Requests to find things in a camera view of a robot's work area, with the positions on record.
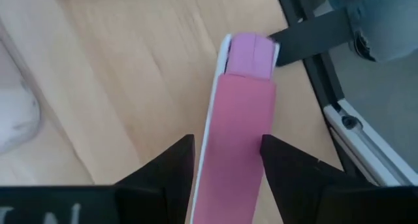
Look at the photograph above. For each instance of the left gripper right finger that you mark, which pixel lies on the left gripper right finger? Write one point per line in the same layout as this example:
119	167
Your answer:
310	194

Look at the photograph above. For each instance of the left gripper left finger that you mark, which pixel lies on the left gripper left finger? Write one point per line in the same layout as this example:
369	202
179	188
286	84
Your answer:
147	198

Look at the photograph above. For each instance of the pink stapler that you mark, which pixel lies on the pink stapler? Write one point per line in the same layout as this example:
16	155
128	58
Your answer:
238	126

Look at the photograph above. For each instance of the clear plastic bin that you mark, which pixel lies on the clear plastic bin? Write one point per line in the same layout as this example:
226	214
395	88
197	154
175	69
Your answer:
19	119

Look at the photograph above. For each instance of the person's leg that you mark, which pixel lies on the person's leg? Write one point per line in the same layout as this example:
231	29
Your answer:
385	21

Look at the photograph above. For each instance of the silver aluminium rail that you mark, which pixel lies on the silver aluminium rail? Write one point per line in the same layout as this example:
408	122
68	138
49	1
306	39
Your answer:
369	142

